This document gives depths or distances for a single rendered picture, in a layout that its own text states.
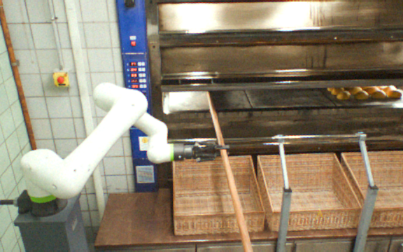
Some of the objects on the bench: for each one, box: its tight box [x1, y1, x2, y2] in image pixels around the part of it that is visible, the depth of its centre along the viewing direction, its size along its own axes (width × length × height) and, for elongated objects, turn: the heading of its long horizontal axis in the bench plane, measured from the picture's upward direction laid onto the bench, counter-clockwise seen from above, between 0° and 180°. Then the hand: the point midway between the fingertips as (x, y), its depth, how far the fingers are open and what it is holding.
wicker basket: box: [341, 151, 403, 228], centre depth 243 cm, size 49×56×28 cm
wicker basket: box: [172, 155, 265, 236], centre depth 239 cm, size 49×56×28 cm
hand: (222, 150), depth 193 cm, fingers closed on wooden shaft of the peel, 3 cm apart
